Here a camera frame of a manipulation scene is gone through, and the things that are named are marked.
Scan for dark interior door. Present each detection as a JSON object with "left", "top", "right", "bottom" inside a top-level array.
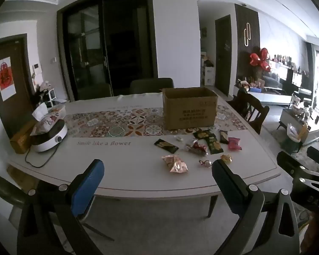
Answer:
[{"left": 215, "top": 14, "right": 233, "bottom": 96}]

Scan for dark wooden chair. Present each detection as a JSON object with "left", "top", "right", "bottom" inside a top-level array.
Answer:
[{"left": 227, "top": 87, "right": 270, "bottom": 135}]

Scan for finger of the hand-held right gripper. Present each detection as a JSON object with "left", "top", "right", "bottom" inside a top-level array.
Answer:
[{"left": 277, "top": 151, "right": 319, "bottom": 192}]

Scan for floral tissue pouch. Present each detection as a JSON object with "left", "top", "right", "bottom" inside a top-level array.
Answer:
[{"left": 30, "top": 103, "right": 66, "bottom": 136}]

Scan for trash bin with bag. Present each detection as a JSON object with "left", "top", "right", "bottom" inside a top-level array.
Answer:
[{"left": 282, "top": 123, "right": 310, "bottom": 154}]

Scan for dark slatted wall panel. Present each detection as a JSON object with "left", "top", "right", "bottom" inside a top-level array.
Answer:
[{"left": 234, "top": 4, "right": 261, "bottom": 85}]

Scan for green snack packet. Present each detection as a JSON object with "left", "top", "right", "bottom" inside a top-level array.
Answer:
[
  {"left": 205, "top": 137, "right": 224, "bottom": 155},
  {"left": 193, "top": 129, "right": 216, "bottom": 140}
]

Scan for black power cable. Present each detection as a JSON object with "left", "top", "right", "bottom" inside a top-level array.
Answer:
[{"left": 25, "top": 146, "right": 56, "bottom": 168}]

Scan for coffee table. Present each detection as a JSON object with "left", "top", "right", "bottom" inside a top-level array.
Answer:
[{"left": 278, "top": 108, "right": 319, "bottom": 145}]

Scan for red door poster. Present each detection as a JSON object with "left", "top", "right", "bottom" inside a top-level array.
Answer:
[{"left": 0, "top": 57, "right": 17, "bottom": 101}]

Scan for white low cabinet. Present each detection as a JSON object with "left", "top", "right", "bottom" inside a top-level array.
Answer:
[{"left": 255, "top": 92, "right": 293, "bottom": 107}]

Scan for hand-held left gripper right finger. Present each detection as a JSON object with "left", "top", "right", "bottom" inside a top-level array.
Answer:
[{"left": 212, "top": 160, "right": 299, "bottom": 255}]

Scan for dark sliding glass door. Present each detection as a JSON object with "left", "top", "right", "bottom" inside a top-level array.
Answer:
[{"left": 57, "top": 0, "right": 158, "bottom": 101}]

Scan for brown entrance door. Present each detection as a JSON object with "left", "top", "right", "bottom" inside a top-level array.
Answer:
[{"left": 0, "top": 34, "right": 35, "bottom": 139}]

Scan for pink foil snack packet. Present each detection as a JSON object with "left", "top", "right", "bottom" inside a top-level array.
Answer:
[
  {"left": 161, "top": 155, "right": 181, "bottom": 168},
  {"left": 170, "top": 162, "right": 189, "bottom": 174}
]

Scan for white patterned tablecloth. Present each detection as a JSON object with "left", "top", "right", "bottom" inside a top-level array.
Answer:
[{"left": 8, "top": 89, "right": 282, "bottom": 192}]

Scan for dining table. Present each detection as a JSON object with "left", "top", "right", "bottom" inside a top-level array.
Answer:
[{"left": 7, "top": 88, "right": 282, "bottom": 218}]

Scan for brown cardboard box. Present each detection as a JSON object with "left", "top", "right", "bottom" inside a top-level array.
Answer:
[{"left": 162, "top": 87, "right": 218, "bottom": 131}]

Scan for red balloon decoration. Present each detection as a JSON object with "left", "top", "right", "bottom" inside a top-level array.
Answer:
[{"left": 249, "top": 47, "right": 272, "bottom": 72}]

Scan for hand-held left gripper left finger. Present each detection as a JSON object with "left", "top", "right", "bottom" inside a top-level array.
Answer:
[{"left": 16, "top": 159, "right": 105, "bottom": 255}]

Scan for black snack packet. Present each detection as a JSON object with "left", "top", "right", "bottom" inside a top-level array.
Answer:
[{"left": 154, "top": 139, "right": 179, "bottom": 153}]

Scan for white intercom panel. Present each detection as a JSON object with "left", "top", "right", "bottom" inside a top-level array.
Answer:
[{"left": 33, "top": 63, "right": 41, "bottom": 84}]

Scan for yellow box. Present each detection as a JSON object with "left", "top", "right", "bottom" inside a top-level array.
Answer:
[{"left": 10, "top": 123, "right": 36, "bottom": 154}]

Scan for white hallway box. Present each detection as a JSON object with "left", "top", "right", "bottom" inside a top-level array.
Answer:
[{"left": 204, "top": 66, "right": 216, "bottom": 86}]

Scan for wall shelf with ornaments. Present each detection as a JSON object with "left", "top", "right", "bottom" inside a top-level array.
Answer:
[{"left": 267, "top": 54, "right": 310, "bottom": 76}]

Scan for white electric cooker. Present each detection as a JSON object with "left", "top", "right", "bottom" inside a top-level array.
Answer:
[{"left": 32, "top": 119, "right": 68, "bottom": 152}]

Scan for white and red snack packet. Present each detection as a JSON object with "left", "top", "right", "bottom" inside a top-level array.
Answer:
[{"left": 185, "top": 145, "right": 206, "bottom": 156}]

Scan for white storage cube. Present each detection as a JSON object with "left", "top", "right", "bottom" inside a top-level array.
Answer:
[{"left": 46, "top": 89, "right": 67, "bottom": 108}]

